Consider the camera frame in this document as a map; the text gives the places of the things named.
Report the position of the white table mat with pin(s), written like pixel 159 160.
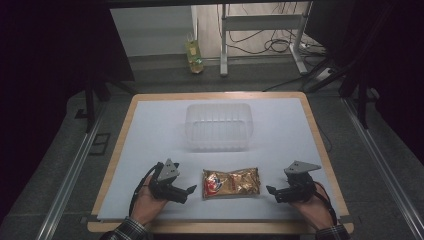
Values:
pixel 156 133

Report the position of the black metal stand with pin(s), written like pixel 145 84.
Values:
pixel 363 100
pixel 90 100

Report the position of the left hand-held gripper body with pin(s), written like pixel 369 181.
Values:
pixel 165 173

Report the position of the white metal desk frame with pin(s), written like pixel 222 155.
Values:
pixel 261 22

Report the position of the person's right hand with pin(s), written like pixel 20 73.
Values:
pixel 315 211

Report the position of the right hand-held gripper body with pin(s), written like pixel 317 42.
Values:
pixel 300 186

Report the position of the aluminium floor rail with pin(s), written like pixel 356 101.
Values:
pixel 380 160
pixel 70 176

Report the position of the person's left hand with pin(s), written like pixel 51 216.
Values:
pixel 146 206

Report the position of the clear plastic container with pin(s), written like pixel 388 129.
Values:
pixel 218 128

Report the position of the gold snack packet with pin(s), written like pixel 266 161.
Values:
pixel 230 183

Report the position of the yellow bottle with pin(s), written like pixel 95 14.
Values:
pixel 194 55

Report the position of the white power strip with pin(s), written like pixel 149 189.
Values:
pixel 322 75

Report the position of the dark curtain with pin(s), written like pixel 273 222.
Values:
pixel 393 50
pixel 50 66

